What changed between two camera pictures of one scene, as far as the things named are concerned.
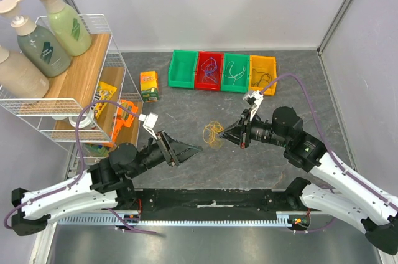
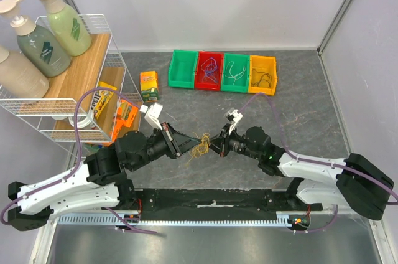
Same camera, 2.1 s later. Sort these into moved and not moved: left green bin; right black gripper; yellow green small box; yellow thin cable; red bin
Moved: yellow thin cable; right black gripper
Not moved: red bin; yellow green small box; left green bin
